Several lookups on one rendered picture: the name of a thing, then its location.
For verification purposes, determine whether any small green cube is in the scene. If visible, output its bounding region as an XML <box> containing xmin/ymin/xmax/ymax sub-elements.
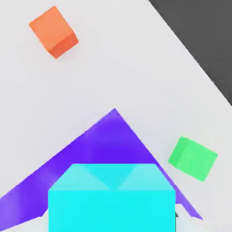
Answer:
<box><xmin>168</xmin><ymin>136</ymin><xmax>219</xmax><ymax>182</ymax></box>

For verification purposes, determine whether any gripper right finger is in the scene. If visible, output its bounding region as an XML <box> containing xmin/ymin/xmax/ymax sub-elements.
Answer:
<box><xmin>175</xmin><ymin>203</ymin><xmax>225</xmax><ymax>232</ymax></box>

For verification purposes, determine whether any small cyan cube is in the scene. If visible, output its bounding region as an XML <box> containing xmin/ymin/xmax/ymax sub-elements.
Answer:
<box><xmin>48</xmin><ymin>163</ymin><xmax>176</xmax><ymax>232</ymax></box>

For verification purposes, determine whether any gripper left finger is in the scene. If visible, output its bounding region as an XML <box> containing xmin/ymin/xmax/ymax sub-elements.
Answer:
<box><xmin>0</xmin><ymin>208</ymin><xmax>49</xmax><ymax>232</ymax></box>

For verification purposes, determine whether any small orange cube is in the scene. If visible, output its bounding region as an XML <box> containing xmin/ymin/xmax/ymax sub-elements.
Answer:
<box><xmin>28</xmin><ymin>5</ymin><xmax>80</xmax><ymax>59</ymax></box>

